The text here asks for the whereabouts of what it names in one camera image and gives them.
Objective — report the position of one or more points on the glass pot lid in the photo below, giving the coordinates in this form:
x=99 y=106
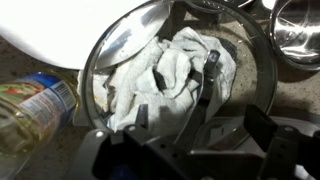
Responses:
x=254 y=83

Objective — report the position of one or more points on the white plate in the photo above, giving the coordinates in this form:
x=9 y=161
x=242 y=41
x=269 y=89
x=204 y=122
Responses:
x=64 y=32

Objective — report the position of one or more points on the small steel cup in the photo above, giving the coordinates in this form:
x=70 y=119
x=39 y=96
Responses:
x=295 y=32

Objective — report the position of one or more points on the white dish towel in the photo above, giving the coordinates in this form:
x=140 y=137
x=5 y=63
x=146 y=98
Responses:
x=165 y=75

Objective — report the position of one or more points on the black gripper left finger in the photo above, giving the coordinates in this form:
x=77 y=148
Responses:
x=142 y=116

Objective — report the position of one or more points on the clear plastic water bottle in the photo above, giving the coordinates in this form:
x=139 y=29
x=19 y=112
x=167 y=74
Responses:
x=33 y=109

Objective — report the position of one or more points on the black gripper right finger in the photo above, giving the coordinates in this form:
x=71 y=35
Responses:
x=260 y=126

